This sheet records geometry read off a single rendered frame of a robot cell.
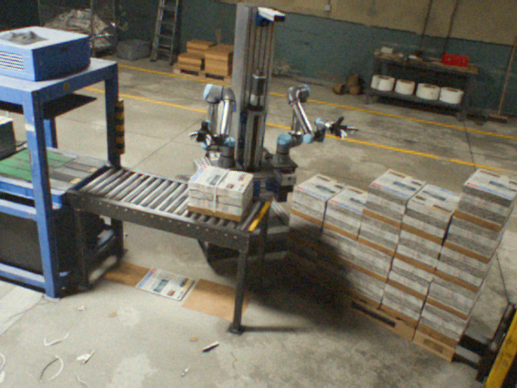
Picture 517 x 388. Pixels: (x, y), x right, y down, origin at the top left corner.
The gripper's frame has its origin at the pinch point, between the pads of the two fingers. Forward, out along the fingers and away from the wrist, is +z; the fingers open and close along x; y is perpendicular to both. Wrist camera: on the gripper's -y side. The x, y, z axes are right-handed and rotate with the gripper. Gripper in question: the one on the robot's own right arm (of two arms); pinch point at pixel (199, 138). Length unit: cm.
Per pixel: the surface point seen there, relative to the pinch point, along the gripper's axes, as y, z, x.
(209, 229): 42, 41, -23
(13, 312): 138, 57, 97
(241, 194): 17, 31, -37
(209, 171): 18.8, 7.6, -12.1
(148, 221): 54, 32, 19
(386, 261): 49, 17, -148
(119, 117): 19, -47, 70
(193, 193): 28.5, 25.6, -6.0
